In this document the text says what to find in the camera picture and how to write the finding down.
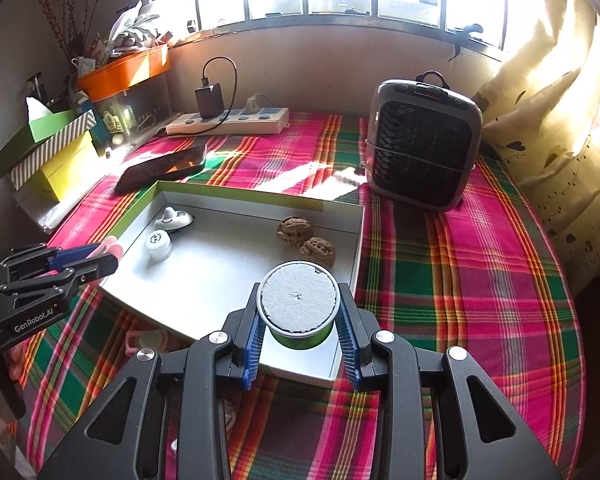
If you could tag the green cardboard box tray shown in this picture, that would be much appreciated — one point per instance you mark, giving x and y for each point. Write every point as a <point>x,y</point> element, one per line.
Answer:
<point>215,280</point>

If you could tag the white panda face gadget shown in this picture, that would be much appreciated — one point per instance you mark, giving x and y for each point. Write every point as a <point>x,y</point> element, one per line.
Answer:
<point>172,217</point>

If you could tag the pile of white bags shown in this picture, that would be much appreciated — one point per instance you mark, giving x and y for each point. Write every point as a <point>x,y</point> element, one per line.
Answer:
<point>125,30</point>

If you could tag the green cardboard box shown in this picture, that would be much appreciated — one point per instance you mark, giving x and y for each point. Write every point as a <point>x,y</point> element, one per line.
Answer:
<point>45,127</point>

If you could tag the pink green plaid tablecloth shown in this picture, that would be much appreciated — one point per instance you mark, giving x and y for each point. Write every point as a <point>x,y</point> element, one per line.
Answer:
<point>455,285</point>

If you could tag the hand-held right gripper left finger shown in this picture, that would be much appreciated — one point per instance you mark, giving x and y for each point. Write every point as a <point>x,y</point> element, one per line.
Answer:
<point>250,355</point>

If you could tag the small green picture card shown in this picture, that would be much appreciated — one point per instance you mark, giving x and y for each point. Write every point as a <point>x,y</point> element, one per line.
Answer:
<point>112,122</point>

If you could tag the black window latch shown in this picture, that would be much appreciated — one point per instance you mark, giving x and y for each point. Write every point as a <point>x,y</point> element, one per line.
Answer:
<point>467,35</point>

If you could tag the grey portable heater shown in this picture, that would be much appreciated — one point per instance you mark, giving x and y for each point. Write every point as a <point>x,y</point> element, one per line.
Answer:
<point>422,147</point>

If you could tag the pink clip with round lens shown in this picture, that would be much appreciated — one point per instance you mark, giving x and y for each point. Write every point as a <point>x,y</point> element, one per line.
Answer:
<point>147,341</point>

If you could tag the dark dried branches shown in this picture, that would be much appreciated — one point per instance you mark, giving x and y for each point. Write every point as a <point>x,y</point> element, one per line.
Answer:
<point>65,15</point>

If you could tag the cream curtain with hearts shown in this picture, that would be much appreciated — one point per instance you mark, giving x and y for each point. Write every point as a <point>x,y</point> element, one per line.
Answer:
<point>555,135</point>

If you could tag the black smartphone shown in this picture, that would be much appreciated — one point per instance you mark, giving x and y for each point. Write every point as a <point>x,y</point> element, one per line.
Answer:
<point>162,167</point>

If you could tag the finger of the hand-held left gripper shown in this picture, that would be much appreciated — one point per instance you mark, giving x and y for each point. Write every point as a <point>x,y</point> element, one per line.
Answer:
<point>75,255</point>
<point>95,267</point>

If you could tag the small white round cap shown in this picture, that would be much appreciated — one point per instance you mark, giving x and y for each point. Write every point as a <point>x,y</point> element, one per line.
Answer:
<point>158,245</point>

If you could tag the white plug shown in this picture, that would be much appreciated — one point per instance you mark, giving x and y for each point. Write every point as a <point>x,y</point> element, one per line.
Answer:
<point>252,102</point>

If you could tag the clear plastic container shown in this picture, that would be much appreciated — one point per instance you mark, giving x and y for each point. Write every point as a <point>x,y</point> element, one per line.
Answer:
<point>135,110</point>

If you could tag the green and white round holder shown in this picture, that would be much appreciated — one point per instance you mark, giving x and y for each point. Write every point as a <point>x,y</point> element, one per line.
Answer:
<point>300,305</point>

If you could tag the black charger adapter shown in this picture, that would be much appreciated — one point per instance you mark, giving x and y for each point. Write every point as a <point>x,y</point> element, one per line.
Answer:
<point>209,100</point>

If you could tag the white power strip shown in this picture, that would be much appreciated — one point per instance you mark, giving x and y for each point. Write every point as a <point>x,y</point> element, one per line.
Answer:
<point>227,121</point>

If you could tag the orange plastic tray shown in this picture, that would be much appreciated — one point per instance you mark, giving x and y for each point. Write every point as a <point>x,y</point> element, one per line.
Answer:
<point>125,72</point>

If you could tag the striped cardboard box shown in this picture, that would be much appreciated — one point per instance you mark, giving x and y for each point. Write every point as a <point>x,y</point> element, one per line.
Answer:
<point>55,147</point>

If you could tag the brown walnut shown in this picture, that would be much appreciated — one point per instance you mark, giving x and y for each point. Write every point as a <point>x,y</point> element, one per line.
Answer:
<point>295,230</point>
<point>319,252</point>

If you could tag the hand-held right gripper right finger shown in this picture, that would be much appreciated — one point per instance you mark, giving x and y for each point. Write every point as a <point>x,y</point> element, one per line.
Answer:
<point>347,350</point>

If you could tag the yellow cardboard box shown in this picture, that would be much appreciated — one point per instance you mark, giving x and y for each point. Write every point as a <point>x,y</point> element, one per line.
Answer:
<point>65,170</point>

